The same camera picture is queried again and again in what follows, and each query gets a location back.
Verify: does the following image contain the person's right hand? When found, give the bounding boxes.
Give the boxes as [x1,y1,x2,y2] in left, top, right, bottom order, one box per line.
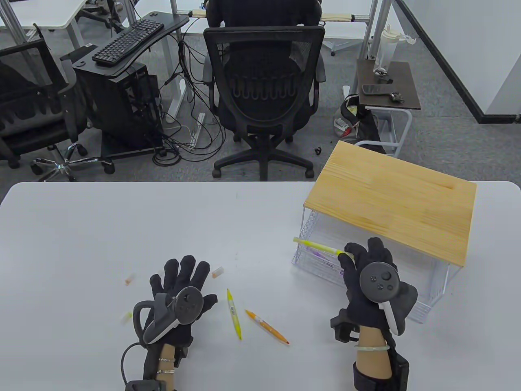
[338,237,398,332]

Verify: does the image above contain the person's left hand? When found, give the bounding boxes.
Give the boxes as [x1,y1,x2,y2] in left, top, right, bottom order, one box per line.
[147,255,219,355]

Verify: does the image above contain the purple double-ended highlighter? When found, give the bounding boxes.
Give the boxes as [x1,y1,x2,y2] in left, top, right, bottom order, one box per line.
[306,247,344,274]

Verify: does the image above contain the yellow double-ended highlighter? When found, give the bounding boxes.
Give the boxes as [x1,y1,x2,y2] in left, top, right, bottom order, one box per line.
[226,288,243,341]
[293,237,355,259]

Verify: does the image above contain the orange double-ended highlighter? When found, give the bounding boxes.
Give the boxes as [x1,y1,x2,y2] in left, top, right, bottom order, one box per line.
[245,309,290,346]

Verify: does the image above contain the person's right forearm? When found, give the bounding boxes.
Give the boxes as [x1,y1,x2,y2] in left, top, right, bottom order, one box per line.
[355,326,394,380]

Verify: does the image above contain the person's left forearm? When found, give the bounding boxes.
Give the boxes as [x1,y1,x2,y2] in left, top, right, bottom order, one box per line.
[157,344,178,386]

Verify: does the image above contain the black left hand controller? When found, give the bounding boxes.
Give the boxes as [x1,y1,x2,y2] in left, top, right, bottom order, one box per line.
[133,286,204,345]

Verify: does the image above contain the black hand controller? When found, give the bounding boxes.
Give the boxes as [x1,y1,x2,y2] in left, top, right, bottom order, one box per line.
[359,262,418,336]
[133,286,204,345]

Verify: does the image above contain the black right hand controller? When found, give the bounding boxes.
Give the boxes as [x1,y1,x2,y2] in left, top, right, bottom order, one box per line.
[359,262,418,336]

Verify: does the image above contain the black right wrist module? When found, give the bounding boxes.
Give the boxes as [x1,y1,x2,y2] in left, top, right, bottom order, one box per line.
[352,352,410,391]

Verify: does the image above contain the black wrist module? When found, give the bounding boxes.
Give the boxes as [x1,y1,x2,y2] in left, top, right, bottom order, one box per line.
[352,352,410,391]
[125,380,178,391]

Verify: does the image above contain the wooden basket lid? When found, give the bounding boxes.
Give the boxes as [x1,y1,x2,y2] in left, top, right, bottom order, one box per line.
[304,141,477,268]

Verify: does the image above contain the black left wrist module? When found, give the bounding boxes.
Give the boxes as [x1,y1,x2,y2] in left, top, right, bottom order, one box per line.
[125,380,178,391]

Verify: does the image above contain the white power strip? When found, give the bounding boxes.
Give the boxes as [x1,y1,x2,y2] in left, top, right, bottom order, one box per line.
[190,113,207,150]

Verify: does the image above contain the black computer tower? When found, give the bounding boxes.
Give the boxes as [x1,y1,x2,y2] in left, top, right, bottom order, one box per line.
[75,63,164,160]

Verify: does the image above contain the dark floor bag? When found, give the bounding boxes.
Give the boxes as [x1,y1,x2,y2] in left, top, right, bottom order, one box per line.
[333,94,388,154]

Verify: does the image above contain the white desk leg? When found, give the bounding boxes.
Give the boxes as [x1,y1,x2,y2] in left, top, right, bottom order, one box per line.
[164,0,195,123]

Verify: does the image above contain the black mesh office chair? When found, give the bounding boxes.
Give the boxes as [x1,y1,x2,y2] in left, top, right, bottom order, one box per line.
[203,25,327,182]
[0,39,116,182]

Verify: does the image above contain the brown side table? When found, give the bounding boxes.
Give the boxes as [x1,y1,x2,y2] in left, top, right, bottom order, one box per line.
[353,59,422,158]

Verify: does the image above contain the black keyboard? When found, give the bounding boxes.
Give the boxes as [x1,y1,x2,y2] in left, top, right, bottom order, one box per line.
[92,19,165,68]

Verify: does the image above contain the clear tumbler bottle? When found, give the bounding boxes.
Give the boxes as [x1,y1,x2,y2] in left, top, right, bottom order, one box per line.
[373,24,418,77]

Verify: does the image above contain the black curved desk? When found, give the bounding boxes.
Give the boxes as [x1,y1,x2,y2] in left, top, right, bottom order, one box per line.
[60,11,192,79]

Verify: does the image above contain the white desk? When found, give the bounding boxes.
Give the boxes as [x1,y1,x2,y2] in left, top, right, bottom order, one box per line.
[0,0,89,32]

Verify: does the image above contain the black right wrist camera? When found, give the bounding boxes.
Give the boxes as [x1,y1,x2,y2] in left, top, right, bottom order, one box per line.
[330,309,361,343]

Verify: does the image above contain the white wire basket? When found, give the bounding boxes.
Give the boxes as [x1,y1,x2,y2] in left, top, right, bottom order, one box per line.
[291,207,451,324]

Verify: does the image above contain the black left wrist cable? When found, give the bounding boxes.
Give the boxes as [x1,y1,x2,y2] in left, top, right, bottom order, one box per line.
[120,342,145,389]

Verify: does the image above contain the tangle of black cables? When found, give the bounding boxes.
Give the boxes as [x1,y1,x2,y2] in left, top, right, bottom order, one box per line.
[151,31,228,167]

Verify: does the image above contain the grey metal post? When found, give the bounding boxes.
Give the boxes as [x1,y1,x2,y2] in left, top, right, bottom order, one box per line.
[357,0,380,62]

